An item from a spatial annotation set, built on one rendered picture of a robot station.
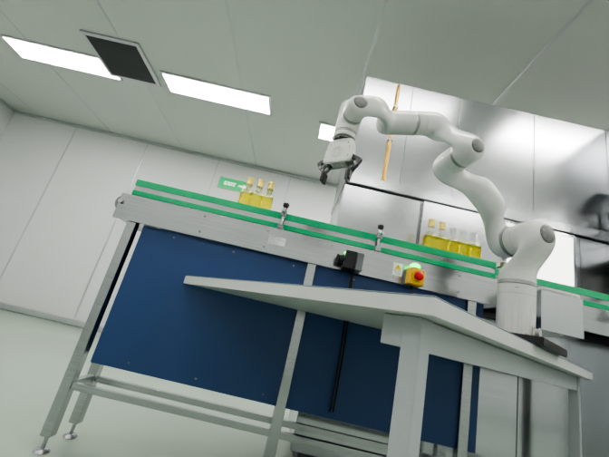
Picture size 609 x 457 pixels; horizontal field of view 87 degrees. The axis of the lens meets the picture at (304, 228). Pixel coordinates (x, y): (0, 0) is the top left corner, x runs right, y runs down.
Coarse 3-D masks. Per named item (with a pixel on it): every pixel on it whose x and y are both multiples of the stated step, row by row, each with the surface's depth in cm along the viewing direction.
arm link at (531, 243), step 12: (516, 228) 118; (528, 228) 113; (540, 228) 111; (552, 228) 112; (504, 240) 121; (516, 240) 116; (528, 240) 111; (540, 240) 110; (552, 240) 111; (516, 252) 114; (528, 252) 112; (540, 252) 111; (516, 264) 114; (528, 264) 113; (540, 264) 114; (504, 276) 116; (516, 276) 113; (528, 276) 112
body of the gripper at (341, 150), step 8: (336, 136) 111; (344, 136) 110; (336, 144) 110; (344, 144) 109; (352, 144) 108; (328, 152) 111; (336, 152) 109; (344, 152) 107; (352, 152) 107; (328, 160) 109; (336, 160) 107; (344, 160) 106; (352, 160) 109; (336, 168) 112; (344, 168) 110
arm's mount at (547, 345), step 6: (522, 336) 95; (528, 336) 94; (534, 336) 93; (540, 336) 92; (534, 342) 93; (540, 342) 92; (546, 342) 93; (552, 342) 97; (546, 348) 97; (552, 348) 97; (558, 348) 102; (558, 354) 105; (564, 354) 106
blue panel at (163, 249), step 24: (144, 240) 144; (168, 240) 145; (192, 240) 145; (144, 264) 141; (168, 264) 142; (192, 264) 142; (216, 264) 143; (240, 264) 144; (264, 264) 144; (288, 264) 145; (360, 288) 144; (384, 288) 144; (408, 288) 145; (480, 312) 144
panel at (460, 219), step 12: (432, 204) 186; (420, 216) 186; (432, 216) 184; (444, 216) 184; (456, 216) 184; (468, 216) 185; (420, 228) 181; (456, 228) 182; (468, 228) 183; (480, 228) 183; (420, 240) 179; (480, 240) 181; (492, 252) 179; (576, 276) 178
